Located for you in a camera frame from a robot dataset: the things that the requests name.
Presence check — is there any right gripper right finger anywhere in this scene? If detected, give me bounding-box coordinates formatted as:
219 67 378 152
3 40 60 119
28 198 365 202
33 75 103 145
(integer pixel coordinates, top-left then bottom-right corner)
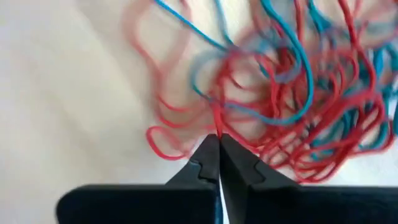
219 133 398 224

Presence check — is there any mixed rubber bands pile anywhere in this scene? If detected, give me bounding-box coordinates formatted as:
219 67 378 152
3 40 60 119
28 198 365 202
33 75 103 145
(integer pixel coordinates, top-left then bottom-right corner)
123 0 398 184

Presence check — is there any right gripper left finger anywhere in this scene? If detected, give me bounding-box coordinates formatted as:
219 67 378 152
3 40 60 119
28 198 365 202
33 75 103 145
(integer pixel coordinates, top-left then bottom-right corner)
55 134 221 224

